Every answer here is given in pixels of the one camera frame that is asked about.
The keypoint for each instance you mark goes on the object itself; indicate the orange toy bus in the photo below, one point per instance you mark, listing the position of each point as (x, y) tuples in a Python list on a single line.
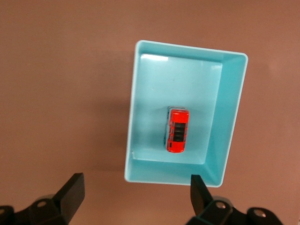
[(179, 117)]

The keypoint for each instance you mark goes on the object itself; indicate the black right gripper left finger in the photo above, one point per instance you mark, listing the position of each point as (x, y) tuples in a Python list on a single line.
[(63, 201)]

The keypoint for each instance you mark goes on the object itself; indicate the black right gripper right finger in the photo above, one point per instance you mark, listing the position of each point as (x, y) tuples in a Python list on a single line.
[(204, 208)]

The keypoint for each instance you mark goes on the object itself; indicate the blue plastic box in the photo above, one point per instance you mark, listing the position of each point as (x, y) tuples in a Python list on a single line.
[(178, 82)]

